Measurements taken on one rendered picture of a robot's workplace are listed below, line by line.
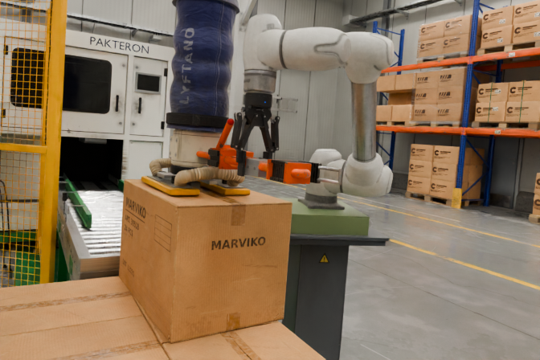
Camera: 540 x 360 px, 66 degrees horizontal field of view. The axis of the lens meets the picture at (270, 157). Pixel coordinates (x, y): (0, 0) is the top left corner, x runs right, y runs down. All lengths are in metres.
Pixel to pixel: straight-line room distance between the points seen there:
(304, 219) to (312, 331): 0.56
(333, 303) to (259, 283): 0.74
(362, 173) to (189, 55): 0.89
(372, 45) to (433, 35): 8.40
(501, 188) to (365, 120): 8.57
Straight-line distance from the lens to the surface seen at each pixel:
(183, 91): 1.47
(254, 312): 1.44
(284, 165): 0.97
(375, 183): 1.90
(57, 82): 2.57
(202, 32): 1.48
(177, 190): 1.36
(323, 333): 2.13
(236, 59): 5.18
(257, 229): 1.35
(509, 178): 10.15
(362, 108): 1.73
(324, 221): 1.85
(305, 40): 1.10
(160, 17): 11.45
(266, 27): 1.16
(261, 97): 1.14
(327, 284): 2.04
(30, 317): 1.57
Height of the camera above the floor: 1.16
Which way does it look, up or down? 3 degrees down
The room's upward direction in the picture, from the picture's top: 4 degrees clockwise
